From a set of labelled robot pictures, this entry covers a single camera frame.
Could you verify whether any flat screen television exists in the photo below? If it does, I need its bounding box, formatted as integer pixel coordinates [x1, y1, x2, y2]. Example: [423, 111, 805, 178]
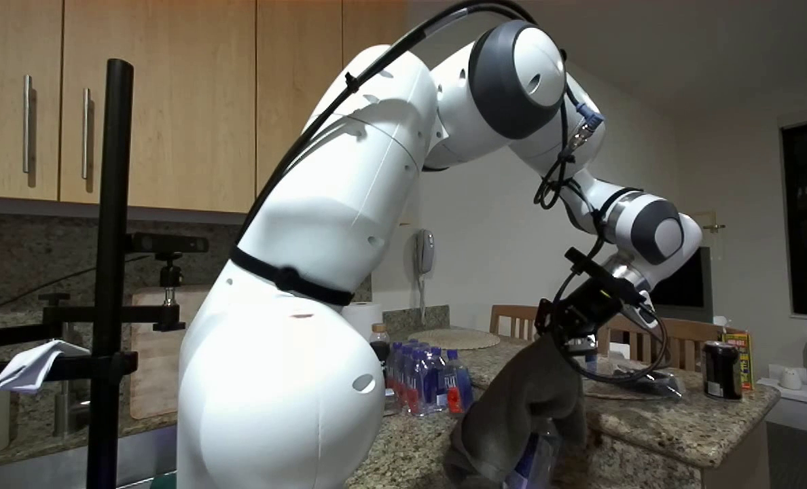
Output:
[650, 246, 714, 326]

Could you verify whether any grey cloth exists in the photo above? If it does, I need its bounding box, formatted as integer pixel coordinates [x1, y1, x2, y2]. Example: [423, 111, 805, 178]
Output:
[440, 335, 604, 489]

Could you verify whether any yellow box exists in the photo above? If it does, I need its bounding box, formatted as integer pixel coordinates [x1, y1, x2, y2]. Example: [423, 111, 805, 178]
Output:
[722, 326, 755, 396]

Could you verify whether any wooden dining chair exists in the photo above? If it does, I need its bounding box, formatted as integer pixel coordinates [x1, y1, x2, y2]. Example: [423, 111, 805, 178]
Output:
[489, 303, 543, 345]
[596, 313, 725, 376]

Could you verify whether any dark crumpled bag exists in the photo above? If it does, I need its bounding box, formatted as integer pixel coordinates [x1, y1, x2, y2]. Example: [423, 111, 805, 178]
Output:
[600, 362, 688, 403]

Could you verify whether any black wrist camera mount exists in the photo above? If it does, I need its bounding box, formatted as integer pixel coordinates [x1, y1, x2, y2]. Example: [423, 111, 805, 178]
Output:
[563, 248, 646, 308]

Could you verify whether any metal cabinet handle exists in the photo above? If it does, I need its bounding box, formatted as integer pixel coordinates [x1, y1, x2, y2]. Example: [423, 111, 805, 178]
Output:
[77, 85, 95, 194]
[20, 73, 38, 187]

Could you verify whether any white crumpled paper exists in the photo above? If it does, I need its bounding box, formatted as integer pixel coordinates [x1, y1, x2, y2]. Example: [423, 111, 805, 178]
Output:
[0, 338, 92, 396]

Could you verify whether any black bar stereo camera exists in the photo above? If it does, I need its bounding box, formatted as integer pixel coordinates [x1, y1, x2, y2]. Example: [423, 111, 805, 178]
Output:
[124, 231, 213, 258]

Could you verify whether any dark jar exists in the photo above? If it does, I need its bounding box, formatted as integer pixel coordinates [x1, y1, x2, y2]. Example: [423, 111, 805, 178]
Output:
[702, 339, 744, 403]

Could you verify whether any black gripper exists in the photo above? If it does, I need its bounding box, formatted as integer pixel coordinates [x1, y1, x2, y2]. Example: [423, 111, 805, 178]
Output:
[535, 285, 645, 368]

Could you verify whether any round wooden board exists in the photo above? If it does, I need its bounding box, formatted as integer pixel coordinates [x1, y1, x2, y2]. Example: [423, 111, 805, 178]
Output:
[418, 326, 506, 353]

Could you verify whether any black camera stand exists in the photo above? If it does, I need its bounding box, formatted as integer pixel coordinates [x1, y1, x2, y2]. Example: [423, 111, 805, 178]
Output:
[0, 58, 187, 489]

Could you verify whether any white low sofa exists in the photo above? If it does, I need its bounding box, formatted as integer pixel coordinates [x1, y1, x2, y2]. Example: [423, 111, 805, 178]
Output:
[758, 330, 807, 441]

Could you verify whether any pack of water bottles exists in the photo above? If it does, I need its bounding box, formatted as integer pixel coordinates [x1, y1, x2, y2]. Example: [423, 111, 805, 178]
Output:
[384, 339, 478, 419]

